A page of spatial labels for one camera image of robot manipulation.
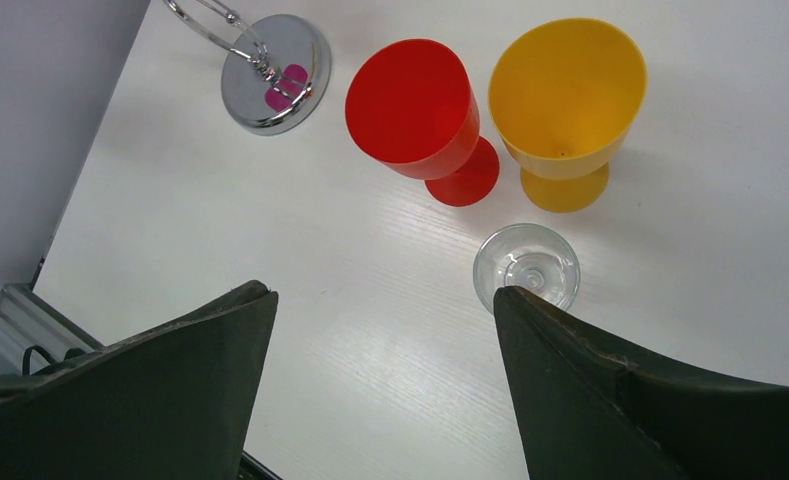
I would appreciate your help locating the red wine glass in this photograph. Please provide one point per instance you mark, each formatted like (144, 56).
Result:
(411, 107)

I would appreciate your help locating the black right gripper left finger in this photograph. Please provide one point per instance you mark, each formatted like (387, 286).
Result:
(173, 402)

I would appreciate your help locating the clear wine glass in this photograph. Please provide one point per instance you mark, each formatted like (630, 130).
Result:
(530, 256)

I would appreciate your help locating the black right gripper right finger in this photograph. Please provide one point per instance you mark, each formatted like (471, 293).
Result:
(592, 405)

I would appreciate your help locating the chrome wine glass rack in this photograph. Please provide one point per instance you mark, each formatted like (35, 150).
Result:
(275, 73)

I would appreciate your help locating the yellow wine glass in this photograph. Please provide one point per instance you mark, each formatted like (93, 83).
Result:
(563, 97)

